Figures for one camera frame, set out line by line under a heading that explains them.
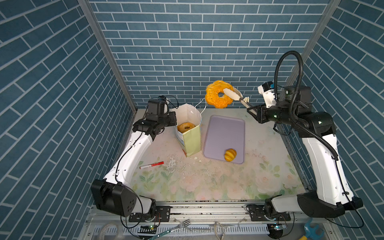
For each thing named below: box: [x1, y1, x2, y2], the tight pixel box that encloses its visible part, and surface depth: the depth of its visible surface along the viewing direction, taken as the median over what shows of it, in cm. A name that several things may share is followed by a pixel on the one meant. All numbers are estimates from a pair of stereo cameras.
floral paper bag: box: [170, 98, 207, 158], surface depth 88 cm
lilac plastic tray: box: [203, 114, 245, 164], surface depth 107 cm
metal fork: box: [147, 219, 192, 240], surface depth 71 cm
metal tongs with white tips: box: [223, 87, 257, 116], surface depth 67 cm
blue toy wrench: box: [304, 217, 325, 240], surface depth 70 cm
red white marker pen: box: [139, 161, 165, 170], surface depth 91 cm
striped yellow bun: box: [224, 148, 237, 162], surface depth 93 cm
